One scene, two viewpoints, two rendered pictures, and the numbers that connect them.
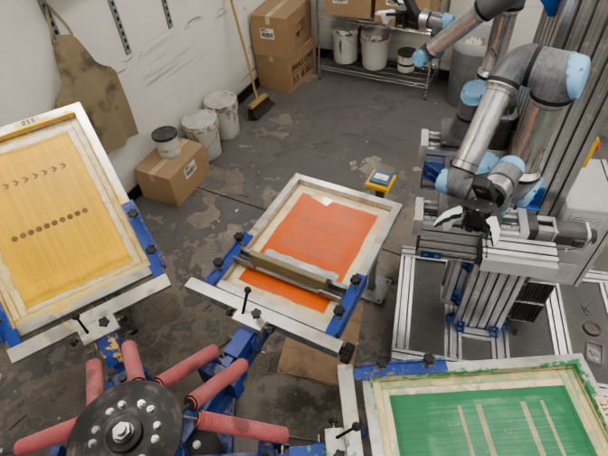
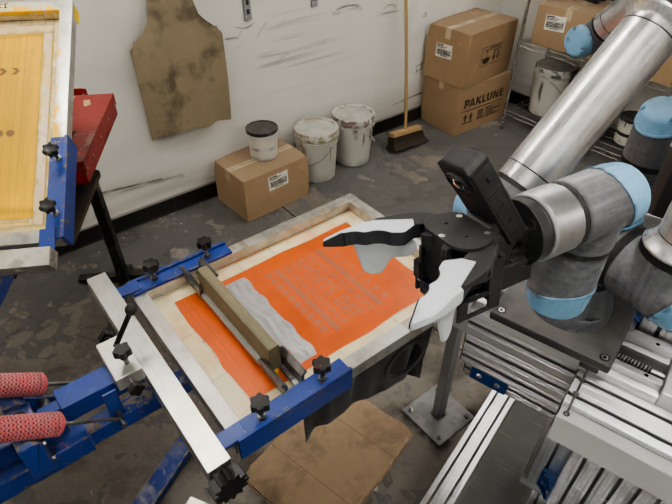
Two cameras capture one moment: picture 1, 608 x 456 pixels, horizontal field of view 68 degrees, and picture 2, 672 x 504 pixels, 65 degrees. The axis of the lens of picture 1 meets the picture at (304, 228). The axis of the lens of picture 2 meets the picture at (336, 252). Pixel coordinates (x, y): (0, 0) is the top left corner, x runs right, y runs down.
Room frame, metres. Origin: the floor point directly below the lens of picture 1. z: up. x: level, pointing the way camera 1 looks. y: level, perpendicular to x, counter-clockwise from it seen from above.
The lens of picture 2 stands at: (0.39, -0.49, 1.99)
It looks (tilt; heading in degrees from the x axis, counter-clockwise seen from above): 39 degrees down; 21
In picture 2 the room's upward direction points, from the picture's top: straight up
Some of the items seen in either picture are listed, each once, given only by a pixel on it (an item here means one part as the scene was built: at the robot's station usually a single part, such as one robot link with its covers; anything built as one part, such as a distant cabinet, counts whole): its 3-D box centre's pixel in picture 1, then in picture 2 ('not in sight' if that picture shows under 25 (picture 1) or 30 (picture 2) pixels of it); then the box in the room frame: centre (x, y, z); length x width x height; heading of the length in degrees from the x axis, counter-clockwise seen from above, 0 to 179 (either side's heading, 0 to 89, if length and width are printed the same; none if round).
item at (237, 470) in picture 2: (344, 351); (224, 477); (0.78, -0.11, 1.02); 0.07 x 0.06 x 0.07; 149
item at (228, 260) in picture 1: (232, 260); (183, 274); (1.29, 0.33, 0.97); 0.30 x 0.05 x 0.07; 149
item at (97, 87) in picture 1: (85, 86); (177, 39); (2.81, 1.37, 1.06); 0.53 x 0.07 x 1.05; 149
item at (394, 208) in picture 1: (311, 243); (307, 292); (1.35, -0.03, 0.97); 0.79 x 0.58 x 0.04; 149
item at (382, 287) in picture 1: (375, 240); (453, 340); (1.78, -0.42, 0.48); 0.22 x 0.22 x 0.96; 59
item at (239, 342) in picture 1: (243, 338); (100, 386); (0.87, 0.25, 1.02); 0.17 x 0.06 x 0.05; 149
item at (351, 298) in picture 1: (346, 305); (293, 404); (1.00, -0.15, 0.97); 0.30 x 0.05 x 0.07; 149
